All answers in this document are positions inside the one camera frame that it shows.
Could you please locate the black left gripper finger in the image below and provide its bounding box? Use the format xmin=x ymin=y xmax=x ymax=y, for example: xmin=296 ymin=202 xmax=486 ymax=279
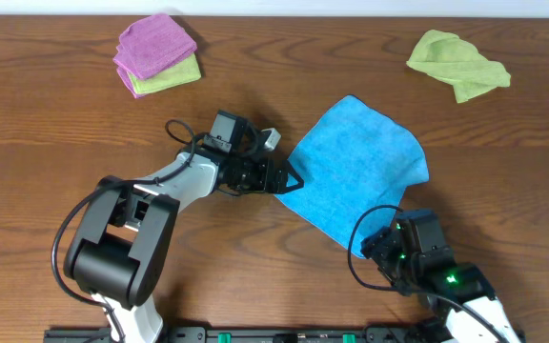
xmin=281 ymin=160 xmax=303 ymax=184
xmin=275 ymin=182 xmax=304 ymax=194

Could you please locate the blue microfiber cloth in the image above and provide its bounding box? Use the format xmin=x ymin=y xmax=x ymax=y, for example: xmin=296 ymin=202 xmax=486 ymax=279
xmin=277 ymin=95 xmax=430 ymax=257

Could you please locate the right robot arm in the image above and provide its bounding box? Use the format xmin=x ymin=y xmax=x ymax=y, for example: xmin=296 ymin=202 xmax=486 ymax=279
xmin=359 ymin=209 xmax=527 ymax=343

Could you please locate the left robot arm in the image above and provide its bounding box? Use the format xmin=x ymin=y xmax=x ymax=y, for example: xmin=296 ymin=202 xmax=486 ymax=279
xmin=63 ymin=148 xmax=304 ymax=342

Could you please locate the green folded cloth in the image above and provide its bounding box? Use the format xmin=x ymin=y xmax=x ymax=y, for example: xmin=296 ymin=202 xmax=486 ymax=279
xmin=127 ymin=53 xmax=201 ymax=95

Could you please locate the purple folded cloth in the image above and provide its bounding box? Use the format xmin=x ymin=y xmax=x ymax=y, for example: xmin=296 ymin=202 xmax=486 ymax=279
xmin=113 ymin=13 xmax=196 ymax=98

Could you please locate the crumpled green cloth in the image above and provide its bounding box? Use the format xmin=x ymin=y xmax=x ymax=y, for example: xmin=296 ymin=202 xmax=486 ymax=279
xmin=406 ymin=30 xmax=511 ymax=103

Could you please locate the right black cable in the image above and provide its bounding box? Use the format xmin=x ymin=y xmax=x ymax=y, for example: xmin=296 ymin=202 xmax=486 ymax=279
xmin=347 ymin=204 xmax=509 ymax=343

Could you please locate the black cable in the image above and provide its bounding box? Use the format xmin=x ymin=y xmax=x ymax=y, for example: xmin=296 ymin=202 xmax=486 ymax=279
xmin=347 ymin=204 xmax=509 ymax=343
xmin=50 ymin=118 xmax=199 ymax=343

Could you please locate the left black cable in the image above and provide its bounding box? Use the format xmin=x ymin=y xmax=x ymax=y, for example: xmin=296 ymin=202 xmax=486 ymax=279
xmin=50 ymin=118 xmax=199 ymax=343

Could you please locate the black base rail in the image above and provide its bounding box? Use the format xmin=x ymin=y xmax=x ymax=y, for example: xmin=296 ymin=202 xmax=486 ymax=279
xmin=43 ymin=325 xmax=528 ymax=343

